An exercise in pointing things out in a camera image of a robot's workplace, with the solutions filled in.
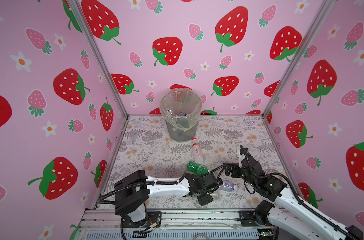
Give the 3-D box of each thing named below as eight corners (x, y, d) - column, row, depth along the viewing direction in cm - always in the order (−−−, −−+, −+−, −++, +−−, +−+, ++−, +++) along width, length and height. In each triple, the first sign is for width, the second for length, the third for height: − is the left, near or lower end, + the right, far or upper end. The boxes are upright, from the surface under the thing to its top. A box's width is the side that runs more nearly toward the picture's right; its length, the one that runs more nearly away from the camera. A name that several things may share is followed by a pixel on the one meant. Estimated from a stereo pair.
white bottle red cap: (195, 166, 95) (196, 162, 91) (190, 141, 108) (190, 136, 103) (203, 165, 95) (204, 161, 91) (197, 140, 108) (197, 136, 104)
